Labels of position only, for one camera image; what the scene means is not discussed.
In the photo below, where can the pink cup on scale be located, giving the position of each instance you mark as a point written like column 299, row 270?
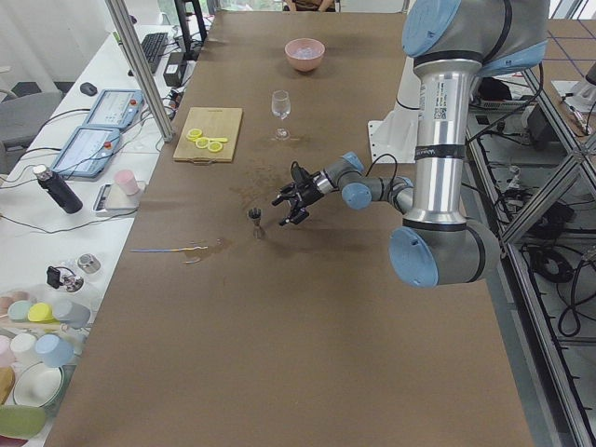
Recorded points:
column 126, row 181

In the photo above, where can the lemon slice near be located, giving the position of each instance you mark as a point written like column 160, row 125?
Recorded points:
column 194, row 134

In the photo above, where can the bamboo cutting board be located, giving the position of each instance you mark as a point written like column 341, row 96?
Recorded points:
column 209, row 134

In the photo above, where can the black keyboard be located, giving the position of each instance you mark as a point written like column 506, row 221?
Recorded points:
column 153, row 46

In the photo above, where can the blue cup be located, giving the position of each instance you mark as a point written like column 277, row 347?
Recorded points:
column 53, row 350

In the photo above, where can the pink bowl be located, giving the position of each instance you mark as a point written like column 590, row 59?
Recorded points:
column 304, row 66

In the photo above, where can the clear wine glass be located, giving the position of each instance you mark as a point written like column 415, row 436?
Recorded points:
column 281, row 108

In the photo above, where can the white bowl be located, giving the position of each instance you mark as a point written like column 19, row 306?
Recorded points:
column 38, row 386

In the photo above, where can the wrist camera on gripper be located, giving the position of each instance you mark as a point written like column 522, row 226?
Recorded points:
column 299, row 174

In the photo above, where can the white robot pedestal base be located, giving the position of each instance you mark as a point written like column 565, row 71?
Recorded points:
column 396, row 134

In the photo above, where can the lemon slice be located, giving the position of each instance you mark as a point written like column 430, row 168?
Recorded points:
column 215, row 147
column 194, row 134
column 202, row 143

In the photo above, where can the black thermos bottle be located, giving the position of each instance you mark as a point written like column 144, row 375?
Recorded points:
column 58, row 189

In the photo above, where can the yellow cup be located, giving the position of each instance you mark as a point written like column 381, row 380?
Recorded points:
column 40, row 313

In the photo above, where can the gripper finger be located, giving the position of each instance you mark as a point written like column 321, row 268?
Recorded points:
column 288, row 193
column 297, row 213

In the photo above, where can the lemon slice middle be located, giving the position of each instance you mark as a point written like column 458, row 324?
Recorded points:
column 202, row 143

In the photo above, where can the teach pendant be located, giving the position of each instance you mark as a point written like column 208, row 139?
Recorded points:
column 87, row 153
column 115, row 108

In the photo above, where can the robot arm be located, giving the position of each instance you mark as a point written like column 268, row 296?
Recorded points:
column 451, row 43

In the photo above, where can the teach pendant near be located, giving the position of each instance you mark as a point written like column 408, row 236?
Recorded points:
column 87, row 153

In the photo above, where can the lemon slice far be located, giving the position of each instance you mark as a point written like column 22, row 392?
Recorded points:
column 215, row 147

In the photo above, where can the teach pendant far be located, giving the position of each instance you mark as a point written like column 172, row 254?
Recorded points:
column 115, row 108

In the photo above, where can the pile of clear ice cubes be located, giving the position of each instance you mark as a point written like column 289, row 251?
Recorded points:
column 305, row 53

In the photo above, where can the black computer mouse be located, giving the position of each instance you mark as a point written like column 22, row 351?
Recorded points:
column 88, row 89

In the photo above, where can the aluminium frame post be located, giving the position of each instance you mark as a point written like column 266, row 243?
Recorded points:
column 139, row 66

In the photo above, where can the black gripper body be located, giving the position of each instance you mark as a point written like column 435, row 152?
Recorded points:
column 309, row 192

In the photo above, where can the steel cocktail jigger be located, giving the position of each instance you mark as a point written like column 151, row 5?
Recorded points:
column 255, row 215

